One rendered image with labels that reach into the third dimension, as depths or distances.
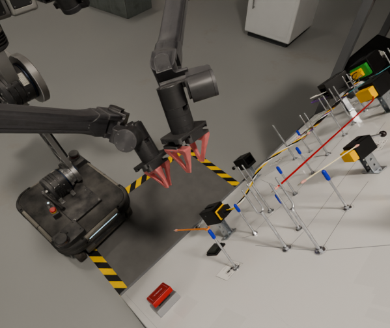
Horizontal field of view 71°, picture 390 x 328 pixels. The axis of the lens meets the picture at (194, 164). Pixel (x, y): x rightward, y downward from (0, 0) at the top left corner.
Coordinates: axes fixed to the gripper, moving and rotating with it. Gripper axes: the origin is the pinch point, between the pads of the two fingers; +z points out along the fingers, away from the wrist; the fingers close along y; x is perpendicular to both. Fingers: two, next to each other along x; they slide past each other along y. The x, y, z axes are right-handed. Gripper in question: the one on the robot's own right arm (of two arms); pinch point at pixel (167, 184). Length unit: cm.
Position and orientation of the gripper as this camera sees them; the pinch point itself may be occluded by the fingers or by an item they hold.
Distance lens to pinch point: 80.0
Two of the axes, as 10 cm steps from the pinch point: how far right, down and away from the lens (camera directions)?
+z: 4.7, 8.5, 2.4
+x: -6.4, 1.5, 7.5
